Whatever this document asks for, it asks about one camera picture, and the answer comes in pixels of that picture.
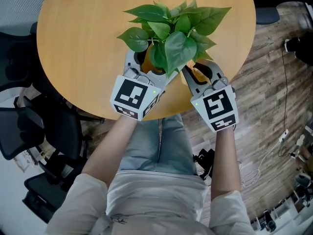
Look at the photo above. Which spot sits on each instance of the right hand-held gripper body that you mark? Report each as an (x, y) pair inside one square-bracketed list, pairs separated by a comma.
[(217, 106)]

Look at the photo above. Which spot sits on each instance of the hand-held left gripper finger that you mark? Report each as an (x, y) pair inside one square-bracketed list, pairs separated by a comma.
[(129, 60), (171, 77)]

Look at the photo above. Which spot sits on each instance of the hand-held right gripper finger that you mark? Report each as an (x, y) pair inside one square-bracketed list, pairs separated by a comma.
[(216, 70), (192, 83)]

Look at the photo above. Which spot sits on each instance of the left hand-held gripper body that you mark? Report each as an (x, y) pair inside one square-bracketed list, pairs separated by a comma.
[(130, 94)]

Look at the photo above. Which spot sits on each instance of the orange flower pot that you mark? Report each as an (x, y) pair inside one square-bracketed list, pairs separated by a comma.
[(146, 60)]

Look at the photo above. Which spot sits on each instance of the person's left forearm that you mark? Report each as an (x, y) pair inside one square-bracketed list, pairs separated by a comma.
[(110, 148)]

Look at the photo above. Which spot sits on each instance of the person's right forearm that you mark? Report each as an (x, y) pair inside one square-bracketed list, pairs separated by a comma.
[(225, 163)]

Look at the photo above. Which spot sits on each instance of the green leafy plant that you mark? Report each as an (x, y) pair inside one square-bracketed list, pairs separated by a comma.
[(178, 45)]

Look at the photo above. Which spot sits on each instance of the person's blue jeans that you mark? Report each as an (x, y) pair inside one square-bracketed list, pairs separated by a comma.
[(156, 143)]

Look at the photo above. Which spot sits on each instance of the white power strip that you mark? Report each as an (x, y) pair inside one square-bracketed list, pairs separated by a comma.
[(283, 135)]

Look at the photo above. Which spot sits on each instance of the grey padded chair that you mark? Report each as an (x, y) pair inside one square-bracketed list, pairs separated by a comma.
[(267, 16)]

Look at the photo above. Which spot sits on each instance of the white plug adapter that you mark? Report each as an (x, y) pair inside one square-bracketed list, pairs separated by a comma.
[(301, 139)]

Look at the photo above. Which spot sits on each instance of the black mesh office chair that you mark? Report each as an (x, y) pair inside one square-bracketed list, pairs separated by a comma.
[(46, 190), (36, 128), (17, 60)]

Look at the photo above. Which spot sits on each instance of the person's white shirt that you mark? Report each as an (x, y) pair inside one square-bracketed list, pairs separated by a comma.
[(156, 204)]

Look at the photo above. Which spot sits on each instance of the white shelf unit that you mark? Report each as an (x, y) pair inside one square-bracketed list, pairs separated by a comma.
[(283, 212)]

